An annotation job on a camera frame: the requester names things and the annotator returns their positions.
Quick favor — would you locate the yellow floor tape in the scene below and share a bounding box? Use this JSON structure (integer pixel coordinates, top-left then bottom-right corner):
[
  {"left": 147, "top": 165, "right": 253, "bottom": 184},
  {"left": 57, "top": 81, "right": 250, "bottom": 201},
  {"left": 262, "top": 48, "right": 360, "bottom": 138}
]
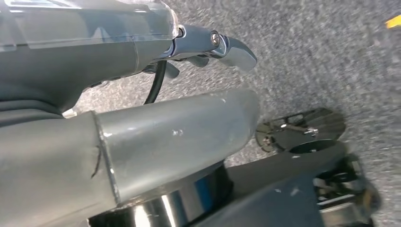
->
[{"left": 385, "top": 14, "right": 401, "bottom": 29}]

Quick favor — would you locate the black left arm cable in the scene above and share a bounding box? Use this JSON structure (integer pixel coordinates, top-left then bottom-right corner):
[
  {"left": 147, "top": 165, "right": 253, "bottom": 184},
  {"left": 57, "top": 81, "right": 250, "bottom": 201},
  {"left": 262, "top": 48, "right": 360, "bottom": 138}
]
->
[{"left": 143, "top": 60, "right": 167, "bottom": 105}]

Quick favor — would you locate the black robot wheeled base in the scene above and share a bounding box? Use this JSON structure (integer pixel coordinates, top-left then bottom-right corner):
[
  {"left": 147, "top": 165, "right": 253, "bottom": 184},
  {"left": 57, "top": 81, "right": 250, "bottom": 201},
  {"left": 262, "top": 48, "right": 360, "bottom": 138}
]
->
[{"left": 89, "top": 108, "right": 381, "bottom": 227}]

